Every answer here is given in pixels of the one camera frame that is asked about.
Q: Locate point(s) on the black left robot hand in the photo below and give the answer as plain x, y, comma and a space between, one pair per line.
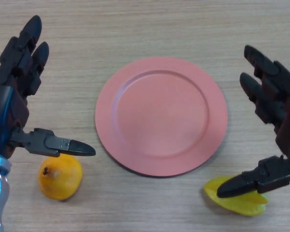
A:
7, 106

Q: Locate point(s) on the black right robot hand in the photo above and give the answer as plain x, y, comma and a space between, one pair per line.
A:
288, 116

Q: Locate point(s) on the yellow starfruit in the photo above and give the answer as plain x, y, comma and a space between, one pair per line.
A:
241, 205

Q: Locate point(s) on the pink round plate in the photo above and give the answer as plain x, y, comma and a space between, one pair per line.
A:
159, 116

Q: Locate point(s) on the orange yellow pear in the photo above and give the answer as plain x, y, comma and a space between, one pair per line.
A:
60, 180

